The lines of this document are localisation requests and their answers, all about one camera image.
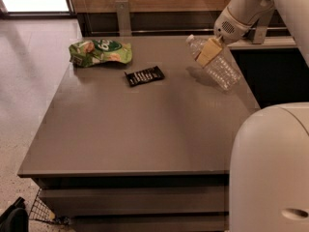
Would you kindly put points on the clear plastic water bottle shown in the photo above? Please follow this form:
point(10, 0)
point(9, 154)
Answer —
point(219, 69)

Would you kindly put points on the green snack chip bag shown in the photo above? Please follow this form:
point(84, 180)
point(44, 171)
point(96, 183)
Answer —
point(89, 53)

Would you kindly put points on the lower grey drawer front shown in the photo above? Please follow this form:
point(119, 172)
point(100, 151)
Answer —
point(151, 224)

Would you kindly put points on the upper grey drawer front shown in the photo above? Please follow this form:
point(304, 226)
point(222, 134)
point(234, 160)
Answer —
point(135, 201)

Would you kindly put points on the grey drawer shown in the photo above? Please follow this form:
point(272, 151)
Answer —
point(151, 224)
point(135, 201)

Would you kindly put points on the metal wall bracket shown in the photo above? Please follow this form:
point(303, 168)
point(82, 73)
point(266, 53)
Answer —
point(260, 31)
point(123, 16)

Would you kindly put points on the left metal wall bracket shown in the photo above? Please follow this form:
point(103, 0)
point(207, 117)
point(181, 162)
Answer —
point(123, 16)

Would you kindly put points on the right metal wall bracket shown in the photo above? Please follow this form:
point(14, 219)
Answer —
point(260, 31)

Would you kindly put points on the black bag on floor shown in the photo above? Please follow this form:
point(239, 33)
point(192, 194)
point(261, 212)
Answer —
point(15, 218)

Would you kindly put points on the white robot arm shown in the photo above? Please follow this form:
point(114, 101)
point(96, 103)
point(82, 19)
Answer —
point(269, 169)

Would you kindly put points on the metal wall rail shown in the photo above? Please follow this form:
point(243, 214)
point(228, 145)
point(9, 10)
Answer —
point(271, 32)

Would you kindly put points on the black wire mesh basket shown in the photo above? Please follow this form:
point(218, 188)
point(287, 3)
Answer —
point(40, 212)

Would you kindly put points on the grey drawer cabinet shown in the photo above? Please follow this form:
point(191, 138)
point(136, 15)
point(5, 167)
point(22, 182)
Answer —
point(100, 133)

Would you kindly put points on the black candy bar wrapper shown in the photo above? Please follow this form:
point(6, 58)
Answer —
point(144, 76)

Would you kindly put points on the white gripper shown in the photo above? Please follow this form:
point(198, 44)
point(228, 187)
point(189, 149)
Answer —
point(234, 25)

